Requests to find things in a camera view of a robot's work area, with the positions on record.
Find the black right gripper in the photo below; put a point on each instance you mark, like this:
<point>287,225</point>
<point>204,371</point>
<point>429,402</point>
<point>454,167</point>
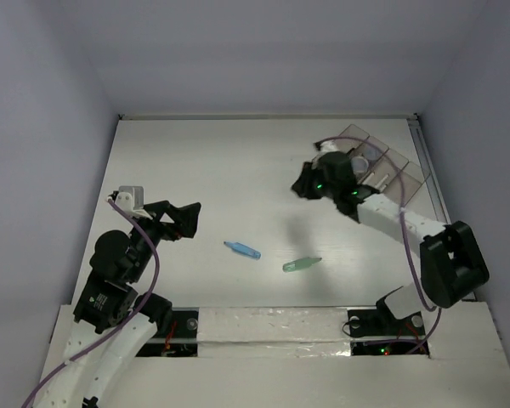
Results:
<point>304,184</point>

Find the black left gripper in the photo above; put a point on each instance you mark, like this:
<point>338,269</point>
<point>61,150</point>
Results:
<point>185,218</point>

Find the clear jar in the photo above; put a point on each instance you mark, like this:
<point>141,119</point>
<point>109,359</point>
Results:
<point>371,154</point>
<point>360,165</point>

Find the blue utility knife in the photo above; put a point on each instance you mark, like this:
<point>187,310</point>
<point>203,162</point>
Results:
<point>243,250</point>

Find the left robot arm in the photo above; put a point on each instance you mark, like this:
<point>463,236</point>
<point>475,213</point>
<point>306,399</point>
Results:
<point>111,320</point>

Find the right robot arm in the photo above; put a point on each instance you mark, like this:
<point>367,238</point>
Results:
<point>451,263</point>

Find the clear four-compartment organizer tray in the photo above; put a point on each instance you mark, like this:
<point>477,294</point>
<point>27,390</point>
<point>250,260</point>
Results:
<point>393,174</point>

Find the green utility knife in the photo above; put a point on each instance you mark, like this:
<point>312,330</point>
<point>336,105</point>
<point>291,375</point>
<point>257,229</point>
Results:
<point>300,264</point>

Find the white front board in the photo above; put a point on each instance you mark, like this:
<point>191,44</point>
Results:
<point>300,357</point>

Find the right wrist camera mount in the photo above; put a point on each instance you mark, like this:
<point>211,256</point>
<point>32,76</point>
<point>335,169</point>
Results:
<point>324,147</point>

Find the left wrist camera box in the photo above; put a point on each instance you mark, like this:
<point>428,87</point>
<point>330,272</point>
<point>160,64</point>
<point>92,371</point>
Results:
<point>129,198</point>

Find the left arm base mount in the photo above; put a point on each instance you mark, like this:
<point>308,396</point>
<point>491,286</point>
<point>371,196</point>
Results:
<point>178,340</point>

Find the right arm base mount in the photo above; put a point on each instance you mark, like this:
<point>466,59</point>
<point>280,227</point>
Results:
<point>376,332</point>

